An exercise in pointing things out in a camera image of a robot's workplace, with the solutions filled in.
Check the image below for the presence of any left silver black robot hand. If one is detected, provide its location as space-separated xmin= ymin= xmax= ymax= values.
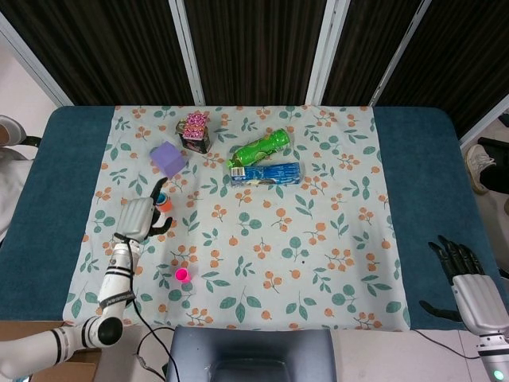
xmin=115 ymin=177 xmax=174 ymax=244

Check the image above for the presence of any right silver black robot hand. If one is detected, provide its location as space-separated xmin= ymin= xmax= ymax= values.
xmin=419 ymin=234 xmax=509 ymax=337

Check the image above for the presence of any purple foam cube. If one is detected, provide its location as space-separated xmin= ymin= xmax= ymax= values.
xmin=149 ymin=142 xmax=186 ymax=179

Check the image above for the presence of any teal table cover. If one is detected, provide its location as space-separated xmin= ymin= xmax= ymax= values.
xmin=0 ymin=103 xmax=509 ymax=331

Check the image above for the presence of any dark luncheon meat tin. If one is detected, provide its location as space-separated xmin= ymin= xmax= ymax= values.
xmin=176 ymin=121 xmax=213 ymax=154

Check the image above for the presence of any pink patterned small pack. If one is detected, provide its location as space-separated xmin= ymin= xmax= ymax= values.
xmin=179 ymin=111 xmax=211 ymax=139

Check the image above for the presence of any dark trouser leg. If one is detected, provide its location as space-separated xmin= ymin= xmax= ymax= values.
xmin=476 ymin=137 xmax=509 ymax=192

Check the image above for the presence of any white sneaker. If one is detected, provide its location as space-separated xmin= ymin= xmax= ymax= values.
xmin=464 ymin=143 xmax=496 ymax=195

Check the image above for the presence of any person in white clothing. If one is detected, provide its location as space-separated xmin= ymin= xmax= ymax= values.
xmin=0 ymin=115 xmax=39 ymax=244

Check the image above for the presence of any green plastic bottle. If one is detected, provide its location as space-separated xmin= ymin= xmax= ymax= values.
xmin=227 ymin=127 xmax=293 ymax=168

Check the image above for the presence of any blue cookie package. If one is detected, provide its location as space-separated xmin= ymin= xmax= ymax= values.
xmin=230 ymin=162 xmax=303 ymax=188

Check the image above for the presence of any floral fruit print tablecloth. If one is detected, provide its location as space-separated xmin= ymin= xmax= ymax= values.
xmin=63 ymin=103 xmax=413 ymax=332

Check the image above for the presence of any dark slatted divider panel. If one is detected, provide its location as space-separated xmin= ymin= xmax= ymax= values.
xmin=320 ymin=0 xmax=422 ymax=107
xmin=0 ymin=0 xmax=206 ymax=107
xmin=169 ymin=0 xmax=339 ymax=107
xmin=369 ymin=0 xmax=509 ymax=144

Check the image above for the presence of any grey robot torso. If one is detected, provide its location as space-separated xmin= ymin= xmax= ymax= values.
xmin=165 ymin=325 xmax=334 ymax=382

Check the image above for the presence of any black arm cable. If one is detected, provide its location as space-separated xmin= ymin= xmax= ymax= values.
xmin=117 ymin=234 xmax=176 ymax=382

